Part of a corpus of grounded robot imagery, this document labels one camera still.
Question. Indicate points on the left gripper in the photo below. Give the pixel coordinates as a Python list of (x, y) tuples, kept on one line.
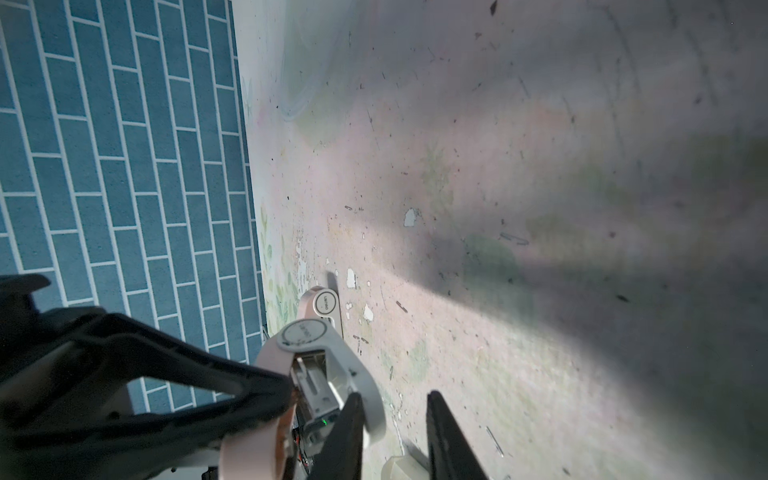
[(66, 412)]

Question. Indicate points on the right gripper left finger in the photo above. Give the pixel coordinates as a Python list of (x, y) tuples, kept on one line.
[(341, 455)]

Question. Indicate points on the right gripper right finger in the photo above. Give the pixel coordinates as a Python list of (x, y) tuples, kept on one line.
[(449, 454)]

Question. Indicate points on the staple box tray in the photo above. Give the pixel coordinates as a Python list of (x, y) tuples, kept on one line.
[(404, 467)]

